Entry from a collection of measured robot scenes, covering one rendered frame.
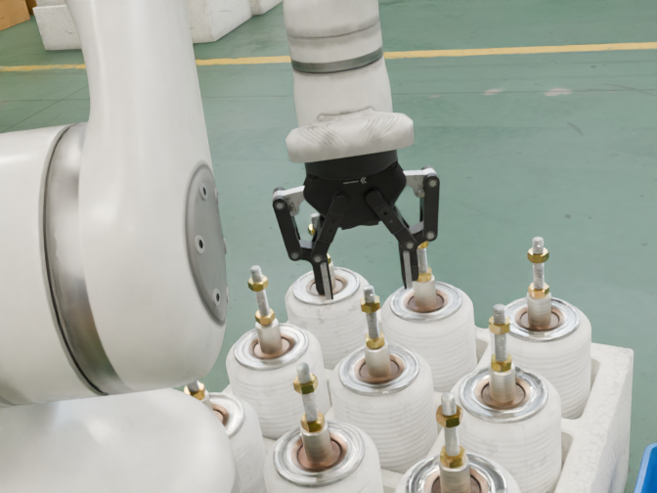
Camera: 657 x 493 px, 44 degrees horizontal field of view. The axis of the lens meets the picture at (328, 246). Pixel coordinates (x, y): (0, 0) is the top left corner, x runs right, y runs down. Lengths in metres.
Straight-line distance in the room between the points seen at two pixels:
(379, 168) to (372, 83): 0.07
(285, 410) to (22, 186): 0.58
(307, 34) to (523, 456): 0.38
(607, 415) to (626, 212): 0.80
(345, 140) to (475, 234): 0.95
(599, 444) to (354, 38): 0.42
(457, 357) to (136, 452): 0.56
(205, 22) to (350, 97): 2.68
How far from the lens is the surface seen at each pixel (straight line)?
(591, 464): 0.77
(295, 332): 0.82
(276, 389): 0.78
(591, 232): 1.50
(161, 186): 0.25
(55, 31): 3.67
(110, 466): 0.31
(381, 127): 0.57
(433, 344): 0.82
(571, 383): 0.81
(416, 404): 0.74
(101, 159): 0.25
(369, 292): 0.71
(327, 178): 0.63
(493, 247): 1.46
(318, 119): 0.60
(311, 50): 0.59
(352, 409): 0.73
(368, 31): 0.60
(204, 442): 0.33
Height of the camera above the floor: 0.71
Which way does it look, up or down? 28 degrees down
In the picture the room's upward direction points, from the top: 9 degrees counter-clockwise
